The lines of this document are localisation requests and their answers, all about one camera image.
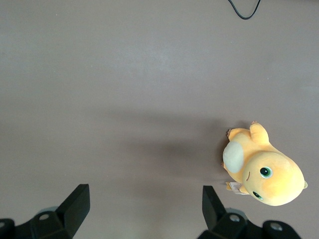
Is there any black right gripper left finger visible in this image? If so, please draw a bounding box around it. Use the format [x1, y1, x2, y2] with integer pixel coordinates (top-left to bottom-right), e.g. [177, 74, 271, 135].
[0, 183, 91, 239]

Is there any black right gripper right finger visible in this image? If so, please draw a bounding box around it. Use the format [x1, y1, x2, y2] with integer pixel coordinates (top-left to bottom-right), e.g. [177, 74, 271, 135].
[196, 185, 303, 239]

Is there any black looped cable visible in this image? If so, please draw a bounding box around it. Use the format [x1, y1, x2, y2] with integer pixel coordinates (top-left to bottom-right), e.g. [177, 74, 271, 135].
[227, 0, 262, 20]

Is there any yellow plush toy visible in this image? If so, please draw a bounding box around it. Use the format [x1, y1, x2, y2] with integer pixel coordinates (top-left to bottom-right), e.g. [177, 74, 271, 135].
[221, 120, 309, 207]

